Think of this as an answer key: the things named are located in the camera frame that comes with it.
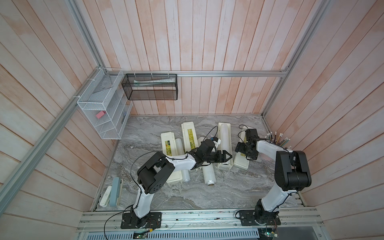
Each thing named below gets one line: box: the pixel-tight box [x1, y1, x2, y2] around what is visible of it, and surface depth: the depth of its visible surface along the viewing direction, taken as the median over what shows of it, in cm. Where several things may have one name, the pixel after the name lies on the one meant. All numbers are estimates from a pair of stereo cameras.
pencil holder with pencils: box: [264, 131, 292, 149], surface depth 92 cm
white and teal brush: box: [99, 177, 123, 207], surface depth 80 cm
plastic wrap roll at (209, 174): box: [202, 163, 217, 187], surface depth 86 cm
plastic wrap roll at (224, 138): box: [220, 123, 230, 154], surface depth 103 cm
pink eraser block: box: [95, 110, 106, 119], surface depth 84 cm
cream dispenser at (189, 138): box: [181, 121, 199, 154], surface depth 100 cm
